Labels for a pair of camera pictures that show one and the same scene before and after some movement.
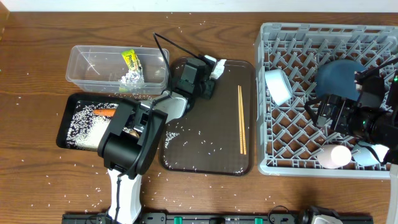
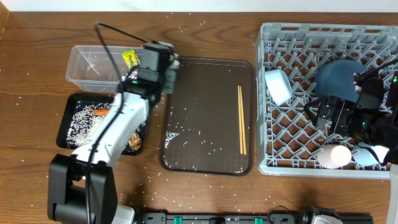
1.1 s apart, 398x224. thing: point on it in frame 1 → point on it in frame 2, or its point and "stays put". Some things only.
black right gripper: [319, 110] stays put
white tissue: [218, 69] → [176, 63]
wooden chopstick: [239, 120] stays put
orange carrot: [104, 112] stays put
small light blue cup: [365, 156] stays put
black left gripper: [207, 88] → [170, 82]
